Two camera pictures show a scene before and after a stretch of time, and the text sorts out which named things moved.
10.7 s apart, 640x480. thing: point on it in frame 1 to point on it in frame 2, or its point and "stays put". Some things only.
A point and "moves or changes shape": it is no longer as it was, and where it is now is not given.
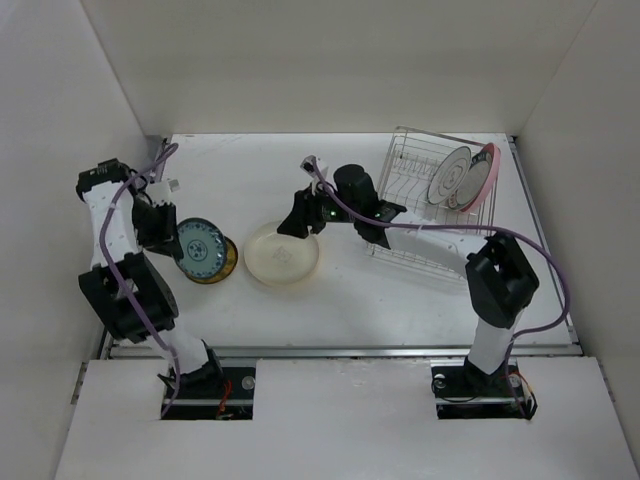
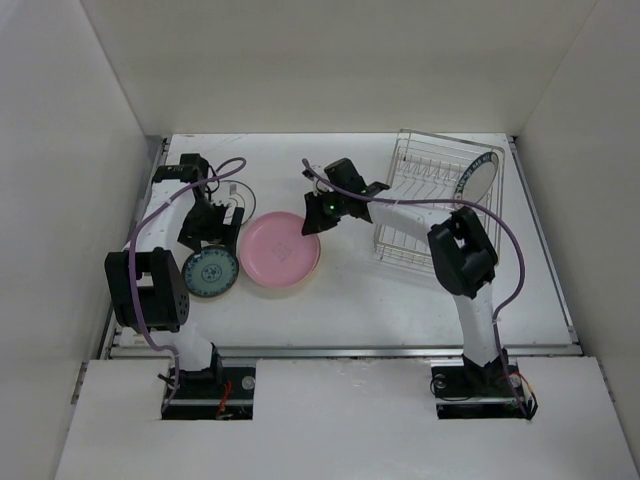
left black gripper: x=165 y=240 to x=193 y=236
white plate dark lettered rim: x=473 y=182 stays put
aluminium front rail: x=345 y=352 stays put
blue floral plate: x=203 y=247 moves or changes shape
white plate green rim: x=448 y=175 to x=235 y=194
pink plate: x=495 y=152 to x=275 y=252
